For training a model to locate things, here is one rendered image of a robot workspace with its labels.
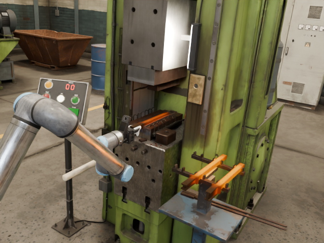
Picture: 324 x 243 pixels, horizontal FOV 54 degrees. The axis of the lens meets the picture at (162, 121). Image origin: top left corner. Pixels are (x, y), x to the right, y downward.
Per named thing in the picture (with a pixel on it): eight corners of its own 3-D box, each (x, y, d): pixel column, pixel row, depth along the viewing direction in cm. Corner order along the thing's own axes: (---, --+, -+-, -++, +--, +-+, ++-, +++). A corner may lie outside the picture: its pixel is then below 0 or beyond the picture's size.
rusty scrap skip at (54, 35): (58, 74, 764) (57, 38, 736) (10, 62, 855) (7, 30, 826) (93, 68, 862) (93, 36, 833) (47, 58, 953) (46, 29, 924)
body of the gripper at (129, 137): (125, 138, 195) (112, 143, 185) (126, 125, 192) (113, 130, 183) (135, 141, 192) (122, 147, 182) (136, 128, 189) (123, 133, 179)
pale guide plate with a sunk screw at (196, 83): (200, 104, 188) (204, 76, 182) (187, 101, 192) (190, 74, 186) (202, 103, 189) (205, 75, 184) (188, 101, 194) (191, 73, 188)
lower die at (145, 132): (150, 141, 199) (151, 128, 196) (125, 132, 209) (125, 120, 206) (182, 123, 233) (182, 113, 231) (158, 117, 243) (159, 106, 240)
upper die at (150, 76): (154, 86, 187) (155, 70, 184) (127, 79, 197) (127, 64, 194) (186, 76, 221) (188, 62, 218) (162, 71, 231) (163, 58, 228)
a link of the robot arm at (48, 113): (63, 99, 119) (139, 168, 172) (44, 92, 125) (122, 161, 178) (46, 124, 115) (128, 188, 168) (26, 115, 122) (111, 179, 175)
